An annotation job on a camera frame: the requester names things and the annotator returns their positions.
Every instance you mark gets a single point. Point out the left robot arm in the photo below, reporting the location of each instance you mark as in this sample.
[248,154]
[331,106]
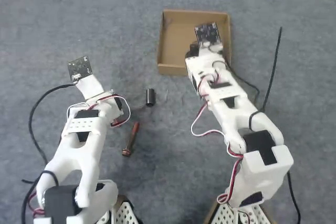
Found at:
[81,134]

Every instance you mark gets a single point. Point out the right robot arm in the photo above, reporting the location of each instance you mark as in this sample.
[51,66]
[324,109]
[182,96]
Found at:
[236,108]

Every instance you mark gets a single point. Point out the black cylindrical sleeve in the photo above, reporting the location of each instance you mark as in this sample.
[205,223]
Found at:
[150,97]

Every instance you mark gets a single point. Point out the cardboard box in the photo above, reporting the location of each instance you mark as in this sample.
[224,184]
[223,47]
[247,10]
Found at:
[176,48]

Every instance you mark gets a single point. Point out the rusty brown bolt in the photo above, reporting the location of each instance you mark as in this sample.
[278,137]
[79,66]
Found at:
[131,140]

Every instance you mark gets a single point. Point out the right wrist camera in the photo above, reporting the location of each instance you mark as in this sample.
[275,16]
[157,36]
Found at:
[208,34]

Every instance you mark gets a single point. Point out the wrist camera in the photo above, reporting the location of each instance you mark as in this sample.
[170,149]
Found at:
[208,34]
[80,68]

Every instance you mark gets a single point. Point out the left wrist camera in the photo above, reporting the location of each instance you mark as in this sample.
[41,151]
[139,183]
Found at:
[80,68]

